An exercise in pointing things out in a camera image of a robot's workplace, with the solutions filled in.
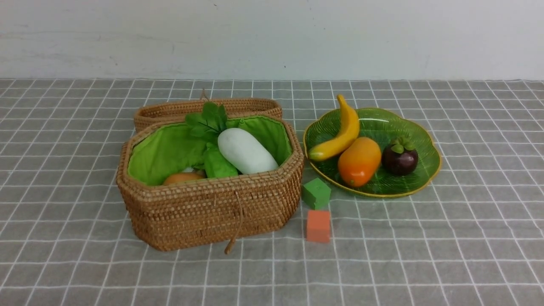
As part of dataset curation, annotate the woven rattan basket lid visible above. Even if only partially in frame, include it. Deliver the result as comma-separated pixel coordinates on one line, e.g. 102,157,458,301
134,93,283,132

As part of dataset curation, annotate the yellow banana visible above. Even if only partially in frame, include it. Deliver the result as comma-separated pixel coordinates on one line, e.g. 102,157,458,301
308,94,360,162

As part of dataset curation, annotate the green foam cube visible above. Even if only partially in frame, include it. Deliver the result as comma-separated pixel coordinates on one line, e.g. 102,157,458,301
301,178,332,210

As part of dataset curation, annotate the white radish with leaves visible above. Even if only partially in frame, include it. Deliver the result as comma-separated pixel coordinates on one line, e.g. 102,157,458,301
185,102,279,174

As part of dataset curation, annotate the orange yellow mango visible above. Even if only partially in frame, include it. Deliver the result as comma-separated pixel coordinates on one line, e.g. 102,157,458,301
337,137,382,188

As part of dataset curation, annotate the purple mangosteen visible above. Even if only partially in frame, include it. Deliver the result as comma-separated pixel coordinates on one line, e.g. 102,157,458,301
381,137,419,176

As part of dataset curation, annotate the orange foam cube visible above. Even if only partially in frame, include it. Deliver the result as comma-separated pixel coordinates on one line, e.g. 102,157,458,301
306,210,331,244

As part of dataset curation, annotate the green glass leaf plate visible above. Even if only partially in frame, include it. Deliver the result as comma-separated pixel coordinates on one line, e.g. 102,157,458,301
309,107,442,198

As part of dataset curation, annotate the woven rattan basket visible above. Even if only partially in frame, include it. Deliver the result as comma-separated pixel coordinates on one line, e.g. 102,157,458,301
116,119,304,254

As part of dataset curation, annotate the green chayote squash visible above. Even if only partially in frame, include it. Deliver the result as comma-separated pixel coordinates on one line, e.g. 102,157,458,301
203,142,239,178

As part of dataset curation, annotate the orange-brown potato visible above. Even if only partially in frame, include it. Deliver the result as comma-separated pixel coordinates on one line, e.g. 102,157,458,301
162,172,207,186

